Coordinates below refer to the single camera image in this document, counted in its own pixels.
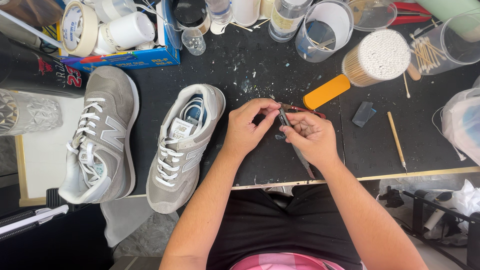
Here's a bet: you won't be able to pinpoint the person's right hand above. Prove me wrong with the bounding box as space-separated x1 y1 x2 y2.
279 111 341 169

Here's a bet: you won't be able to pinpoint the person's left hand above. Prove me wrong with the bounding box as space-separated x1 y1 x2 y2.
224 98 281 156

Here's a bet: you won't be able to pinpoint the grey utility knife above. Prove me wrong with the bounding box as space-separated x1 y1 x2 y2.
278 107 316 180

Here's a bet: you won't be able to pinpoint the black cutting mat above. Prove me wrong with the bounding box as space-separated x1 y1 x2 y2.
125 19 480 196

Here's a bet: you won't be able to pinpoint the orange sanding block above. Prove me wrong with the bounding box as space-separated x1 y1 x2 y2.
302 74 351 111

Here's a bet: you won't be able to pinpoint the small grey sandpaper piece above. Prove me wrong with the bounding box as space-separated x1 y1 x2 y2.
352 101 377 128

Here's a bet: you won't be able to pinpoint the grey suede sneaker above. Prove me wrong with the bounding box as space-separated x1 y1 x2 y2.
146 83 226 215
58 65 140 205

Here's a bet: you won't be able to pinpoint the person's black shorts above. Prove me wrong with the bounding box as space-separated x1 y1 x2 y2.
206 184 362 270

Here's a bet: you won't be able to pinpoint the small clear plastic cup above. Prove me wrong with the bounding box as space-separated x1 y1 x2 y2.
181 28 207 56

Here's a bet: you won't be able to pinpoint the round container of cotton swabs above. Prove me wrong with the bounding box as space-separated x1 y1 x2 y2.
341 29 412 88

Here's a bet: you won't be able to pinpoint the clear plastic cup with tools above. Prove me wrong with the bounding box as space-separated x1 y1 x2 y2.
295 0 355 63

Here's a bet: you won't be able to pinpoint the white cylinder container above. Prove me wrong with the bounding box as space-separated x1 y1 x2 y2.
232 0 261 27

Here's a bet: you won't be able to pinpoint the clear plastic jar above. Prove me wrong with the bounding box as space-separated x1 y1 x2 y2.
268 0 314 43

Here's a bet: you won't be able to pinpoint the clear plastic bottle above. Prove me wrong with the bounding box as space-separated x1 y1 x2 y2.
205 0 233 26

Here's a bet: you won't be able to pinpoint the black lidded jar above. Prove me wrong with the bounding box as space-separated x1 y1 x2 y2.
172 0 211 35

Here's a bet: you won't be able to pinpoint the person's pink shirt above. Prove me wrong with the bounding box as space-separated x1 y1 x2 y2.
229 252 346 270

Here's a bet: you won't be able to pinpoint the blue cardboard box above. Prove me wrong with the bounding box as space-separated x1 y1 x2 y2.
56 0 181 74

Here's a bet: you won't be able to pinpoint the white plastic bag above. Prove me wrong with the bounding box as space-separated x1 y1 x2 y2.
432 75 480 166

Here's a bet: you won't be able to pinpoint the white plastic bottle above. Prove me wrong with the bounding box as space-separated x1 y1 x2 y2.
92 11 156 56

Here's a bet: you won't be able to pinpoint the black metal rack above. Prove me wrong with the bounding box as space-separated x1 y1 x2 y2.
379 185 480 270

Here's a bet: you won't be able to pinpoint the clear cup with used swabs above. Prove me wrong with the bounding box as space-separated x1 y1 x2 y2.
409 11 480 76

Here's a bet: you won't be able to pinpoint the roll of masking tape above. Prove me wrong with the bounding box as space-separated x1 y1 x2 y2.
61 1 99 58

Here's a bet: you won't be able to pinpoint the black printed box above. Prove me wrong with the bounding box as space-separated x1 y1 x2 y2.
0 32 91 99

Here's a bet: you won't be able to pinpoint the clear faceted glass vase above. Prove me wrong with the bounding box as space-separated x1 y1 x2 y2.
0 88 64 137

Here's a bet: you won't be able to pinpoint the red handled scissors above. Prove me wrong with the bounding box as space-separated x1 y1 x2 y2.
280 103 327 119

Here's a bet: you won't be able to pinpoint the wooden handled pick tool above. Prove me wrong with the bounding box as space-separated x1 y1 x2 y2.
387 111 408 175

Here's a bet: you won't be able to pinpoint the red handled pliers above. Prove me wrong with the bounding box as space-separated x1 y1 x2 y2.
390 2 434 26

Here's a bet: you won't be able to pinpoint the white board with wooden frame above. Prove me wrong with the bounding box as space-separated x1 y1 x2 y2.
14 90 147 208

